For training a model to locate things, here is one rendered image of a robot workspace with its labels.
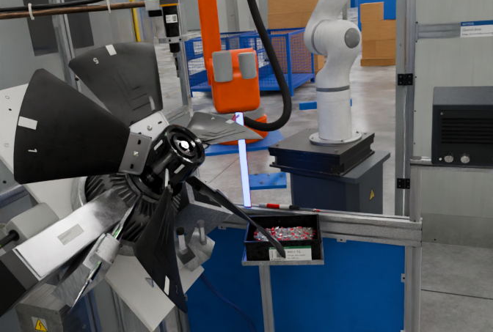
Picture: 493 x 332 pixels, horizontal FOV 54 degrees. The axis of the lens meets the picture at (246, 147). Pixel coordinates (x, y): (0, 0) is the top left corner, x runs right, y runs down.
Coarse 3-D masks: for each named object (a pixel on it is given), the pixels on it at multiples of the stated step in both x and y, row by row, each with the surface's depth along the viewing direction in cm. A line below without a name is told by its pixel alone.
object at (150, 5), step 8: (152, 0) 109; (152, 8) 109; (152, 16) 109; (160, 16) 110; (160, 24) 111; (160, 32) 111; (160, 40) 112; (168, 40) 110; (176, 40) 110; (184, 40) 112
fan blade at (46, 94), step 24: (48, 72) 94; (24, 96) 90; (48, 96) 92; (72, 96) 96; (48, 120) 92; (72, 120) 95; (96, 120) 99; (24, 144) 88; (48, 144) 92; (72, 144) 95; (96, 144) 99; (120, 144) 103; (24, 168) 88; (48, 168) 92; (72, 168) 96; (96, 168) 100
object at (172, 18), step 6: (168, 6) 110; (174, 6) 110; (168, 12) 110; (174, 12) 111; (168, 18) 111; (174, 18) 111; (168, 24) 111; (174, 24) 111; (168, 30) 112; (174, 30) 112; (168, 36) 112; (174, 36) 112; (174, 48) 113
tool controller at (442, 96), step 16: (448, 96) 126; (464, 96) 125; (480, 96) 123; (432, 112) 126; (448, 112) 124; (464, 112) 122; (480, 112) 121; (432, 128) 128; (448, 128) 126; (464, 128) 124; (480, 128) 123; (432, 144) 130; (448, 144) 128; (464, 144) 127; (480, 144) 125; (432, 160) 133; (448, 160) 129; (464, 160) 127; (480, 160) 128
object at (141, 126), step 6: (156, 114) 117; (162, 114) 117; (144, 120) 116; (150, 120) 116; (156, 120) 116; (162, 120) 116; (132, 126) 116; (138, 126) 116; (144, 126) 116; (156, 126) 116; (162, 126) 116; (138, 132) 115; (144, 132) 115; (150, 132) 115; (156, 132) 115
